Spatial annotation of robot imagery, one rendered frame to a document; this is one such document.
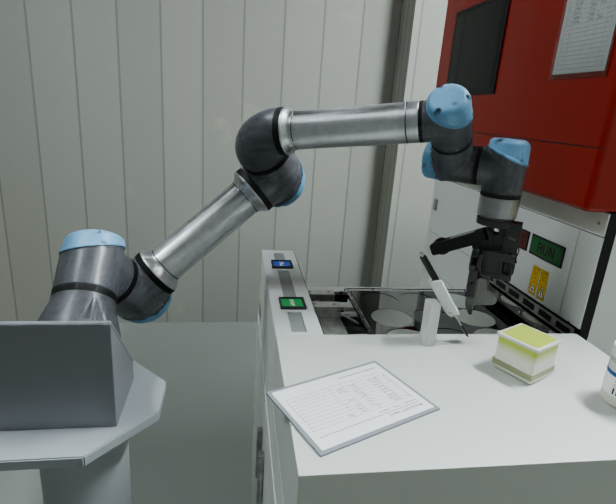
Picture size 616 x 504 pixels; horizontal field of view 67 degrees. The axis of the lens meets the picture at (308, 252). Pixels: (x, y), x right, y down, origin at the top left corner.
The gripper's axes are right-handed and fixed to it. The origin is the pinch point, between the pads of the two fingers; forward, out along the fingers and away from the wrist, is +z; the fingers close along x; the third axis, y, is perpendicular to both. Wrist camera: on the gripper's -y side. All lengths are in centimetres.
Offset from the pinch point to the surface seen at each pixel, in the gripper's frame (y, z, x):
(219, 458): -85, 99, 28
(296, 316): -31.2, 3.5, -18.9
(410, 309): -14.5, 9.0, 12.4
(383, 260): -68, 48, 168
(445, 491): 5.7, 6.1, -47.6
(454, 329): -2.6, 9.0, 7.3
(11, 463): -56, 18, -65
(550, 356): 15.8, -1.8, -17.7
